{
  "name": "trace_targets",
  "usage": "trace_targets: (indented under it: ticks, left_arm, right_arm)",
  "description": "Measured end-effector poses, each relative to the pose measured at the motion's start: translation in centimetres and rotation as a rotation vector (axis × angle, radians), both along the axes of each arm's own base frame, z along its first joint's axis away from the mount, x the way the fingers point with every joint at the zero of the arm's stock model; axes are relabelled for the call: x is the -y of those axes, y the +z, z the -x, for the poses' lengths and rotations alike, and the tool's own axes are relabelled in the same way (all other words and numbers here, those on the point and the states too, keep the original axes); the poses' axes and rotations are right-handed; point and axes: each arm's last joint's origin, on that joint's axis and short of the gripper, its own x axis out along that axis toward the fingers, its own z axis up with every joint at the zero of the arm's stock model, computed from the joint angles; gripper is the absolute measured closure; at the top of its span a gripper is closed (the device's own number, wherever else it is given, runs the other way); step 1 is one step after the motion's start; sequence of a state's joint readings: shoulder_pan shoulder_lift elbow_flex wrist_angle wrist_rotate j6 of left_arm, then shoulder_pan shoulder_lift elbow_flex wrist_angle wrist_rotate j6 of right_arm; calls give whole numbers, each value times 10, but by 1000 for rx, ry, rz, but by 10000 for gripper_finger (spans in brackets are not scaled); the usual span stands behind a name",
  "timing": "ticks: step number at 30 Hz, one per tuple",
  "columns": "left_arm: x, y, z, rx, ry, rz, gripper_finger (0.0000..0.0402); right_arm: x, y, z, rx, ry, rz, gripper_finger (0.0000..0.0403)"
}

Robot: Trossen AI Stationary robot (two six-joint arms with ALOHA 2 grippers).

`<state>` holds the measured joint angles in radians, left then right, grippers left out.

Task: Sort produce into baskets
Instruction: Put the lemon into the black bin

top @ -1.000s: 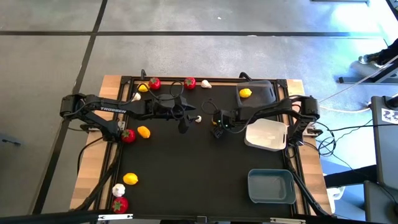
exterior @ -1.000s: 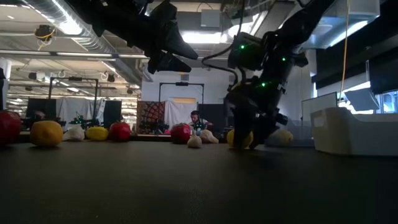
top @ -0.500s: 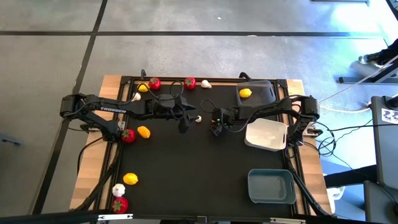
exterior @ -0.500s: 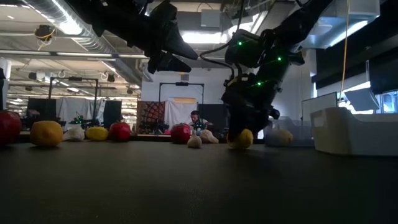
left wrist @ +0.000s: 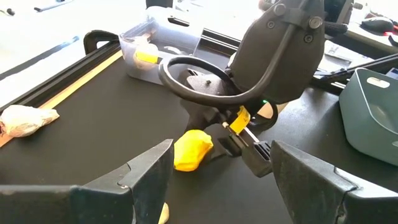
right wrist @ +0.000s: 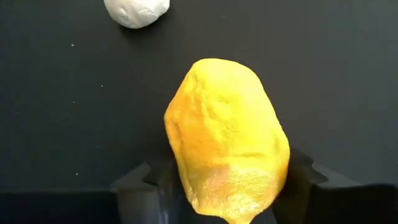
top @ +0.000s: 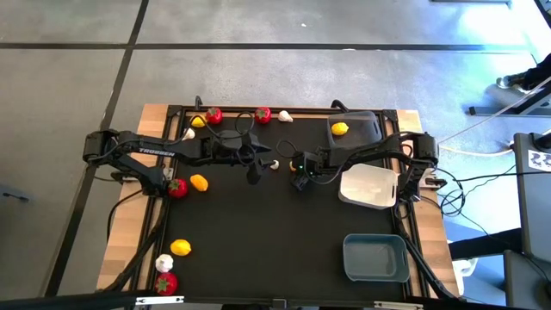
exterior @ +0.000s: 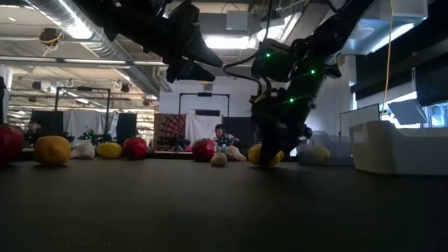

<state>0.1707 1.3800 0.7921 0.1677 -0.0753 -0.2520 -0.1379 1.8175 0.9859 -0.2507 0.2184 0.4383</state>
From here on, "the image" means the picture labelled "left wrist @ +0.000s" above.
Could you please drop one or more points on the black table clamp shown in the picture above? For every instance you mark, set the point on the black table clamp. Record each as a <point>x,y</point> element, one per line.
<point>93,35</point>

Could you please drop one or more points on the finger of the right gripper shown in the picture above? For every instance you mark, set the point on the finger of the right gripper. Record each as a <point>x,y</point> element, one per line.
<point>231,145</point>
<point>258,160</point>

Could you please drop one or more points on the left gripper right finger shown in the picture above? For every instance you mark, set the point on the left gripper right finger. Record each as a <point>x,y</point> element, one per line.
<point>326,199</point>

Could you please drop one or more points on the clear plastic basket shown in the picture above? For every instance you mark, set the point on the clear plastic basket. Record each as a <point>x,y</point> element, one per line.
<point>180,37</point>

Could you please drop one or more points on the grey-blue plastic basket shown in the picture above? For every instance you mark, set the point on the grey-blue plastic basket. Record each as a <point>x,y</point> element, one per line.
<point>367,124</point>

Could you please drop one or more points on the yellow tape tag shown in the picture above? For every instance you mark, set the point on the yellow tape tag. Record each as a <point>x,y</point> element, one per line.
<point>241,119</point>

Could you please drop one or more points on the white toy garlic bulb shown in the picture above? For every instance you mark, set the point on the white toy garlic bulb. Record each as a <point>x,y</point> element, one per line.
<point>25,119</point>

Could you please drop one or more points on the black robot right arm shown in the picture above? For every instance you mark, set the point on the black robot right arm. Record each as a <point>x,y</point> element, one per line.
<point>280,62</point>

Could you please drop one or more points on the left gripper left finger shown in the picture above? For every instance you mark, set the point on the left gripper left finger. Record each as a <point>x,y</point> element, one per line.
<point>93,205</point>

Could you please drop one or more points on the grey side desk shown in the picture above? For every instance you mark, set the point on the grey side desk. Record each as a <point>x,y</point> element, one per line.
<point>367,40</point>

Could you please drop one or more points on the black computer mouse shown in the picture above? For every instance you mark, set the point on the black computer mouse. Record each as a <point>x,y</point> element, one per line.
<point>377,24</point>

